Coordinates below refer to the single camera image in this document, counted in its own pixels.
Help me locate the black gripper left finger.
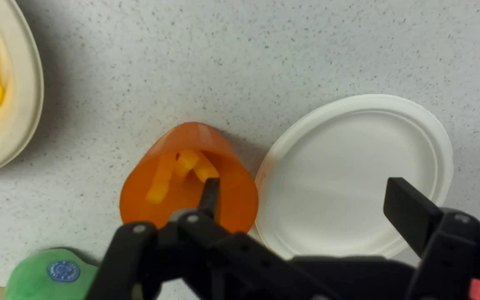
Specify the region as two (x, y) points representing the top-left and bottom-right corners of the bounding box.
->
(83, 177), (330, 300)

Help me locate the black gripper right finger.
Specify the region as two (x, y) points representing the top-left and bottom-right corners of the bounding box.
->
(382, 176), (480, 300)

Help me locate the green lid with blue logo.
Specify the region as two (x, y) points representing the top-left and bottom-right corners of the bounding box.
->
(3, 246), (102, 300)

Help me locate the beige plate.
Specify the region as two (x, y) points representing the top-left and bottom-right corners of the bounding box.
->
(0, 0), (47, 181)

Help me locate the white paper plate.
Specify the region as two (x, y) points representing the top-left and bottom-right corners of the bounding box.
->
(252, 92), (457, 262)

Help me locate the orange translucent plastic cup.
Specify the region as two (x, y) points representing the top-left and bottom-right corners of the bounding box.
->
(118, 121), (260, 236)

